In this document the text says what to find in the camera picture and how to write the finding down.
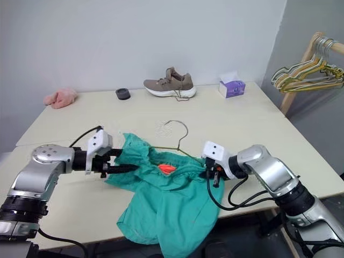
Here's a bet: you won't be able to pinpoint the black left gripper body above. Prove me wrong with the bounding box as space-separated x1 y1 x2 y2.
92 153 114 179

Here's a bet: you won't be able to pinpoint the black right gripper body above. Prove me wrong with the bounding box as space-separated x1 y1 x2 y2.
205 157 226 181

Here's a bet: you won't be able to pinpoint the olive wire hanger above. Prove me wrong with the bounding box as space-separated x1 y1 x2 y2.
148 119 208 168

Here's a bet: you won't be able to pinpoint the teal green shorts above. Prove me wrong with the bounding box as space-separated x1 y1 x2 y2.
104 131 225 256

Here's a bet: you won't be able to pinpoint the pink fluffy cloth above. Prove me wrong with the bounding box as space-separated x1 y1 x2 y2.
43 87 79 110

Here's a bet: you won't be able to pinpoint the brown sneaker white sole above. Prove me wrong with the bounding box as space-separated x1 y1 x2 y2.
142 67 198 103

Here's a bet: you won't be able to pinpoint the purple tissue box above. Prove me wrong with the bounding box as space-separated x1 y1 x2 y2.
218 70 247 99

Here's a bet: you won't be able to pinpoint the hangers on wooden rack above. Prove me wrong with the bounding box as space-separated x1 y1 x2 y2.
279 31 344 117

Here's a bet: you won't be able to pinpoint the bundle of coloured hangers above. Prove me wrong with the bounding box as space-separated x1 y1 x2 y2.
275 40 344 94

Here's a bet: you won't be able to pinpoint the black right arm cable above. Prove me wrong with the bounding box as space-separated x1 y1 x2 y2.
206 161 279 212

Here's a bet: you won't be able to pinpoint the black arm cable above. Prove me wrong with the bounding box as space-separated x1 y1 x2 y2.
37 125 105 258
206 161 279 212

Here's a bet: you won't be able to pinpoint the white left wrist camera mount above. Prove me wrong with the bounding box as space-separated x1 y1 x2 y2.
84 130 114 176

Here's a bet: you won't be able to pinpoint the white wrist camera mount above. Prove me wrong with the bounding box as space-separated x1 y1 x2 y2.
202 140 231 173
84 130 114 176

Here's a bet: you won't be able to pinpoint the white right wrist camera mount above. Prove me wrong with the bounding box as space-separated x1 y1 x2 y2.
202 140 231 173

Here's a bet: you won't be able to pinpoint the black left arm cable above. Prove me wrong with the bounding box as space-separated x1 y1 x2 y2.
37 125 105 258

